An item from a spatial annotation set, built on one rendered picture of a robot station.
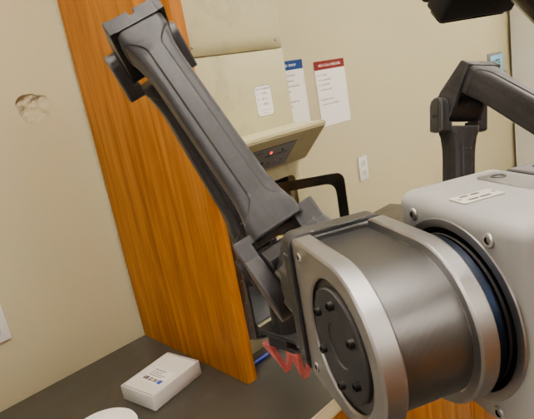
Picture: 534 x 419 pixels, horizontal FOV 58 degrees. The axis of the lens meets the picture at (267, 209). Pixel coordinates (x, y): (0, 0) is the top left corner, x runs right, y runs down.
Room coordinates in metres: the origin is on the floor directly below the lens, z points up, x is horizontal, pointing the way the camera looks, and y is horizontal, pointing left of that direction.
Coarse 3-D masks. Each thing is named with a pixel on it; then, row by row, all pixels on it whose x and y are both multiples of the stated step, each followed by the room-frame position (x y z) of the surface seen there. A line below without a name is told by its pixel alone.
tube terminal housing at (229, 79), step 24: (216, 72) 1.21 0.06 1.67; (240, 72) 1.26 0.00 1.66; (264, 72) 1.32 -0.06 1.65; (216, 96) 1.20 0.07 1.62; (240, 96) 1.25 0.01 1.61; (288, 96) 1.37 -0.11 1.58; (240, 120) 1.24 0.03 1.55; (264, 120) 1.30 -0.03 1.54; (288, 120) 1.36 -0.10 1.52; (288, 168) 1.34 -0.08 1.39
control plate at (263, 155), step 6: (282, 144) 1.20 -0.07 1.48; (288, 144) 1.22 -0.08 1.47; (294, 144) 1.25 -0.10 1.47; (264, 150) 1.16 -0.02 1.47; (270, 150) 1.18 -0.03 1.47; (276, 150) 1.20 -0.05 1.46; (282, 150) 1.23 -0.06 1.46; (288, 150) 1.25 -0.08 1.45; (258, 156) 1.16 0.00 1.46; (264, 156) 1.18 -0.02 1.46; (270, 156) 1.20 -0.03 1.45; (276, 156) 1.23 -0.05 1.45; (282, 156) 1.25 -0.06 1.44; (264, 162) 1.20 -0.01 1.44; (270, 162) 1.23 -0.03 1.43; (276, 162) 1.25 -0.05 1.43; (282, 162) 1.27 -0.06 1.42; (264, 168) 1.23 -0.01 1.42
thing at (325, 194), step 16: (320, 176) 1.16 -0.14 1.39; (336, 176) 1.16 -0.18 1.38; (288, 192) 1.16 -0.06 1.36; (304, 192) 1.16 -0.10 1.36; (320, 192) 1.16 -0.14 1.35; (336, 192) 1.16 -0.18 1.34; (320, 208) 1.16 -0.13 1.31; (336, 208) 1.16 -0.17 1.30; (256, 288) 1.15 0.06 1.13; (256, 304) 1.15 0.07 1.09; (256, 320) 1.15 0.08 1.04; (256, 336) 1.15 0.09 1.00
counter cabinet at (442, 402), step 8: (440, 400) 1.28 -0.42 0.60; (416, 408) 1.19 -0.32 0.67; (424, 408) 1.22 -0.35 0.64; (432, 408) 1.25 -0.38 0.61; (440, 408) 1.28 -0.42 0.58; (448, 408) 1.31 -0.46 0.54; (456, 408) 1.35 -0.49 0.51; (464, 408) 1.38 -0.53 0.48; (472, 408) 1.42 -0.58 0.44; (480, 408) 1.46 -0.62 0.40; (336, 416) 0.97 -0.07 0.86; (344, 416) 0.99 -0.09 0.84; (408, 416) 1.16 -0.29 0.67; (416, 416) 1.19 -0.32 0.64; (424, 416) 1.22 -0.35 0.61; (432, 416) 1.25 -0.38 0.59; (440, 416) 1.28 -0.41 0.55; (448, 416) 1.31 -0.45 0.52; (456, 416) 1.34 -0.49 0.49; (464, 416) 1.38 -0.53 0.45; (472, 416) 1.42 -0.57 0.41; (480, 416) 1.46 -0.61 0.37; (488, 416) 1.50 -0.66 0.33
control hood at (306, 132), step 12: (264, 132) 1.23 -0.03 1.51; (276, 132) 1.18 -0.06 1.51; (288, 132) 1.19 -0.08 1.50; (300, 132) 1.22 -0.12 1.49; (312, 132) 1.27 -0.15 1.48; (252, 144) 1.11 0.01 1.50; (264, 144) 1.14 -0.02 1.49; (276, 144) 1.18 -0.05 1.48; (300, 144) 1.27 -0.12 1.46; (312, 144) 1.32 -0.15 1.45; (288, 156) 1.27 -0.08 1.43; (300, 156) 1.33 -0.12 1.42
